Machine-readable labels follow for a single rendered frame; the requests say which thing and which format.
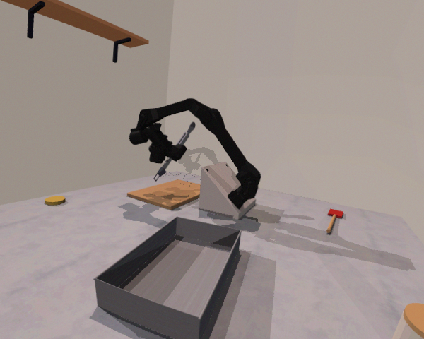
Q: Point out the red mallet with wooden handle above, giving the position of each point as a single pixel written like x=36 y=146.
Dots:
x=335 y=214

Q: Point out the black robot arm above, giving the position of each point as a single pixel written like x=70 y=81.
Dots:
x=248 y=174

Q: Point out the wooden board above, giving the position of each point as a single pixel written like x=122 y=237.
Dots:
x=169 y=195

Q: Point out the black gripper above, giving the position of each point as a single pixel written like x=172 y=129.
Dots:
x=173 y=151

